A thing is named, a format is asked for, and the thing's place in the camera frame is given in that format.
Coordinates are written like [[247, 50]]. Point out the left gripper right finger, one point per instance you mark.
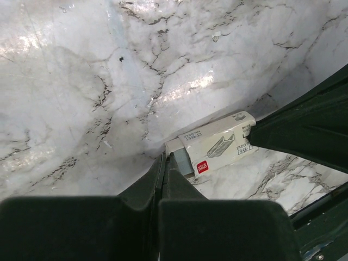
[[192, 227]]

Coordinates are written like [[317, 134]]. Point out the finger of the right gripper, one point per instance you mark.
[[313, 127]]

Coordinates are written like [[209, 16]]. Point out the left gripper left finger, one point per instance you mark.
[[121, 227]]

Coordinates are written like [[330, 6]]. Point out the white staple box sleeve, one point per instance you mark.
[[220, 143]]

